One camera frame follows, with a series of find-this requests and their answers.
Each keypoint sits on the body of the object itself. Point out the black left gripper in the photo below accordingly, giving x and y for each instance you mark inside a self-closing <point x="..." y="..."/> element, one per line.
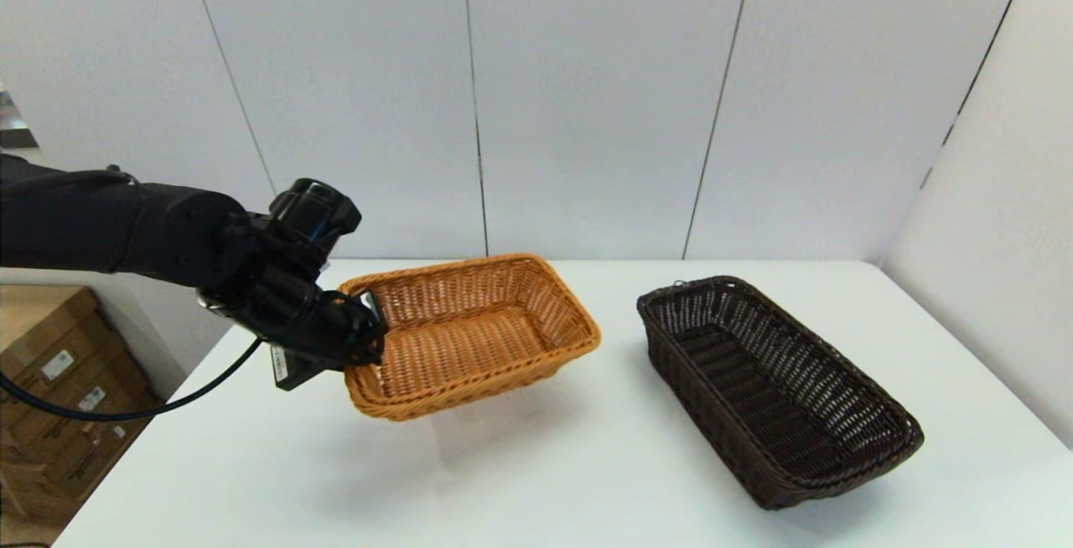
<point x="293" y="317"/>

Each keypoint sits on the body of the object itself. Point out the orange wicker basket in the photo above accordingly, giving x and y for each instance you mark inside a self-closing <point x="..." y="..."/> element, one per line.
<point x="478" y="338"/>

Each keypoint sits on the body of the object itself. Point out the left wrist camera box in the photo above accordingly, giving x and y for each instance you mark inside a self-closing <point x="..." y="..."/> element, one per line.
<point x="298" y="368"/>

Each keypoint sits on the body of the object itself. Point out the dark metal shelf edge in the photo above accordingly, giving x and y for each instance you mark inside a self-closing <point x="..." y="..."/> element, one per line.
<point x="15" y="133"/>

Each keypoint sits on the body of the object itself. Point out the dark brown wicker basket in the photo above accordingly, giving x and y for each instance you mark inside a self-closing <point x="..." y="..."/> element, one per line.
<point x="771" y="397"/>

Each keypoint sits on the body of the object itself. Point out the brown cardboard box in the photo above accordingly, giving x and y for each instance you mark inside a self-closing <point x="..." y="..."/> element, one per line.
<point x="92" y="400"/>
<point x="42" y="322"/>
<point x="33" y="502"/>
<point x="107" y="443"/>

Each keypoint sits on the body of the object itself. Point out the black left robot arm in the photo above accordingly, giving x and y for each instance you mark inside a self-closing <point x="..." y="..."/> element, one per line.
<point x="84" y="230"/>

